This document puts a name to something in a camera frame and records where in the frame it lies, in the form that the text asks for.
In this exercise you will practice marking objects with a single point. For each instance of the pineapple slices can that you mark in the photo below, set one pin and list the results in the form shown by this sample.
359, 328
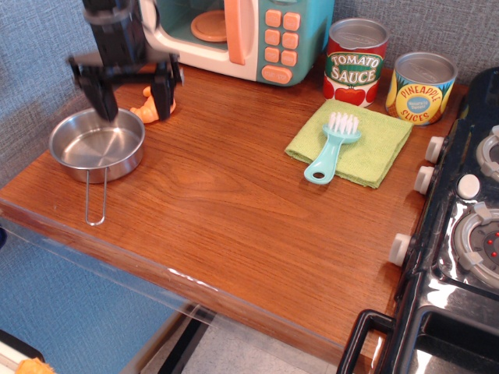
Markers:
420, 88

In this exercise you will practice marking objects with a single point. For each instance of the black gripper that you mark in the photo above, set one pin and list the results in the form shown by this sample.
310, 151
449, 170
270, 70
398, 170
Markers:
122, 50

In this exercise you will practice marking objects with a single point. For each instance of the teal dish brush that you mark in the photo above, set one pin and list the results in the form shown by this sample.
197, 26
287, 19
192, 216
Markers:
342, 128

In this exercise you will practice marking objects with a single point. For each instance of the tomato sauce can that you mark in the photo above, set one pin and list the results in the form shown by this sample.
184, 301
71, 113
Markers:
354, 60

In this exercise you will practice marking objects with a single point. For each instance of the teal toy microwave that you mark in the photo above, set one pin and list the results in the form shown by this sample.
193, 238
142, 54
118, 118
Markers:
272, 42

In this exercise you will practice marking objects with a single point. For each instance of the orange object bottom left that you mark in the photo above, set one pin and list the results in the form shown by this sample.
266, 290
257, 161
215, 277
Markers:
34, 366

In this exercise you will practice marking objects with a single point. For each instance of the clear acrylic barrier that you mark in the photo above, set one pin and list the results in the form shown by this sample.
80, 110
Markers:
136, 300

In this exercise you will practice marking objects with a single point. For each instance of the green folded cloth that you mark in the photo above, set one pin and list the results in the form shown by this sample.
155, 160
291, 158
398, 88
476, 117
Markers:
365, 162

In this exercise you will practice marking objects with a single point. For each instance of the black toy stove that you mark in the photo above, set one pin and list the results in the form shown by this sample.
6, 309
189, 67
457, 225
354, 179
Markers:
446, 303

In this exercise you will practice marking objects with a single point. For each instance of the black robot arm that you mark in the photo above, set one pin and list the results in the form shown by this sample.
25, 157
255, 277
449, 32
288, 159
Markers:
122, 8

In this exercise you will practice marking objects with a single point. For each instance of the small steel pot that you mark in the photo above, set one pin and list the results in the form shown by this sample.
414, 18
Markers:
94, 151

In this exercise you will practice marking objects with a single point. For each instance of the orange toy croissant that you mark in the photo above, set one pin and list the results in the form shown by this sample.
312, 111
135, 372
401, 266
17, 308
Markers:
147, 112

